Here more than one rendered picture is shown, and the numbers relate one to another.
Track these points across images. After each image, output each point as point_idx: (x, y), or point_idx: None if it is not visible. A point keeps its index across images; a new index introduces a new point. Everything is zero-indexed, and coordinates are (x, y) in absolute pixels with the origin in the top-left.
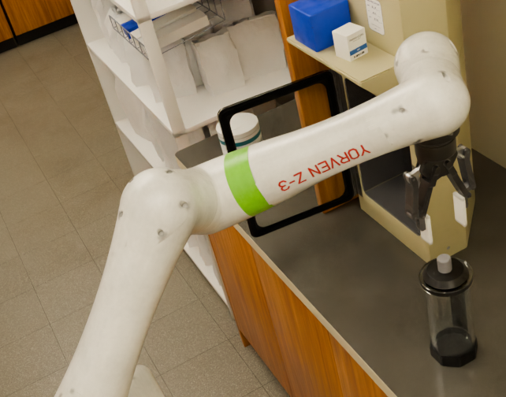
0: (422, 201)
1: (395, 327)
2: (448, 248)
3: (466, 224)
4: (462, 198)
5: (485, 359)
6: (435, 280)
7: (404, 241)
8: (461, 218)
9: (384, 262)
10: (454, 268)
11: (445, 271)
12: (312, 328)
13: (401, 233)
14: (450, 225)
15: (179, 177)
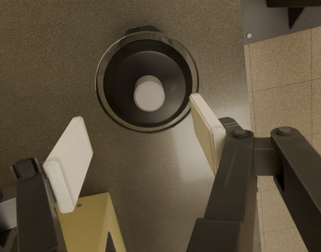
0: (251, 183)
1: (190, 122)
2: (79, 204)
3: (72, 119)
4: (53, 167)
5: (117, 23)
6: (180, 68)
7: (121, 238)
8: (81, 135)
9: (155, 219)
10: (131, 81)
11: (153, 77)
12: None
13: (121, 248)
14: (65, 229)
15: None
